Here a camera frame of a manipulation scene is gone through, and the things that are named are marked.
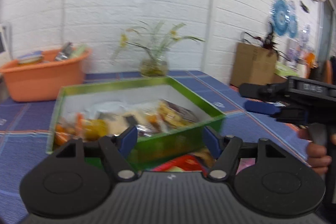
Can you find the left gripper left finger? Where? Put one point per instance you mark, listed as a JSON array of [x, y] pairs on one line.
[[78, 176]]

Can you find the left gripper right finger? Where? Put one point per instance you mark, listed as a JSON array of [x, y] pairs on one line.
[[278, 184]]

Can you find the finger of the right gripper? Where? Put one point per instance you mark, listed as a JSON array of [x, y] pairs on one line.
[[268, 92], [284, 114]]

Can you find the orange edged nut bag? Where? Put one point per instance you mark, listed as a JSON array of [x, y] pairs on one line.
[[67, 129]]

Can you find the red cracker snack bag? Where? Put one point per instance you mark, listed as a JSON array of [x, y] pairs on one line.
[[185, 163]]

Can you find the beige biscuit clear pack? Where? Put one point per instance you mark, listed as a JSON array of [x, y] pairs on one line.
[[117, 124]]

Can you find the pink edged nut bag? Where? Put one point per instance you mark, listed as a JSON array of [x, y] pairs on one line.
[[245, 163]]

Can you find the yellow jelly cup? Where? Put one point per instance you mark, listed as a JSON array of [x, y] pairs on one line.
[[95, 129]]

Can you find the white foil snack bag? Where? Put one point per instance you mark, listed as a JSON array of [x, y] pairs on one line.
[[113, 107]]

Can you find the brown label clear snack bag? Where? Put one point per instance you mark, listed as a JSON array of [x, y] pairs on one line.
[[176, 116]]

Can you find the person right hand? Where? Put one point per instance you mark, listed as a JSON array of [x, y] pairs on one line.
[[317, 156]]

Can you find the brown paper bag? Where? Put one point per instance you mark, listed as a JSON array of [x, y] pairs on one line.
[[253, 62]]

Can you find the dark purple plant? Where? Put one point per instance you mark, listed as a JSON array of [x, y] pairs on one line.
[[267, 43]]

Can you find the blue paper fan decoration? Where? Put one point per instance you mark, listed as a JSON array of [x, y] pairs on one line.
[[284, 18]]

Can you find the blue checked tablecloth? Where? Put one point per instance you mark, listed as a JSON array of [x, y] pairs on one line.
[[25, 129]]

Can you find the orange plastic basin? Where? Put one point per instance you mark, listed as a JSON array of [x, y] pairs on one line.
[[43, 81]]

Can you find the green cardboard box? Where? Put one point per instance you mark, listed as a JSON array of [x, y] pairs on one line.
[[149, 151]]

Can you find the metal bowl in basin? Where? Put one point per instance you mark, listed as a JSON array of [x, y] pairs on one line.
[[65, 52]]

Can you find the glass vase with flowers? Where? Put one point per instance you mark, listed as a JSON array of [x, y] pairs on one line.
[[155, 43]]

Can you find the white machine with screen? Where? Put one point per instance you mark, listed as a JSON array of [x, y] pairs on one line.
[[5, 55]]

